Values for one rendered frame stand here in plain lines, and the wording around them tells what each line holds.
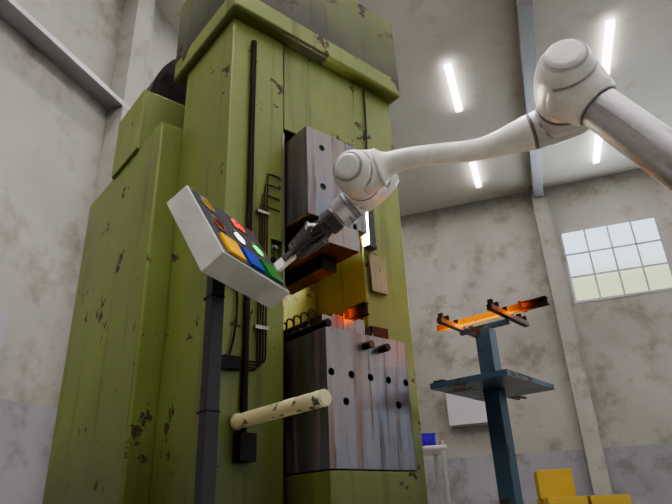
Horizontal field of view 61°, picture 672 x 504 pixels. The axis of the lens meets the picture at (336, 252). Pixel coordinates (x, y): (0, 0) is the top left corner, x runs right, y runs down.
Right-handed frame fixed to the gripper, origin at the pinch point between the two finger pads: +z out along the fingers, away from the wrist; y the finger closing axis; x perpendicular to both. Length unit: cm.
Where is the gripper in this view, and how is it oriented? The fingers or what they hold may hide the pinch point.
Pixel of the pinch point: (285, 261)
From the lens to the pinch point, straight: 170.3
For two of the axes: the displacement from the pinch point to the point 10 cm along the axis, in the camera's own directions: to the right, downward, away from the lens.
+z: -7.6, 6.4, 1.1
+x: -4.9, -6.8, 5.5
